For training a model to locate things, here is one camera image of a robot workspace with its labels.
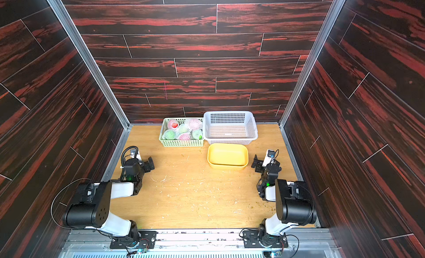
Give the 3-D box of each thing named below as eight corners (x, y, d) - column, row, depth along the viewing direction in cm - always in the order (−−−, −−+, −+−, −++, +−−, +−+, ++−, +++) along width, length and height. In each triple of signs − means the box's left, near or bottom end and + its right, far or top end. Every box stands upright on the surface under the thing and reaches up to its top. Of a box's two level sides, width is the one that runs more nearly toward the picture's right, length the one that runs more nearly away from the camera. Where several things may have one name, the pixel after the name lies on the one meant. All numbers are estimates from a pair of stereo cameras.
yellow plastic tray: (207, 170, 99) (206, 164, 93) (207, 147, 110) (207, 140, 104) (248, 170, 99) (250, 164, 93) (244, 147, 110) (246, 140, 104)
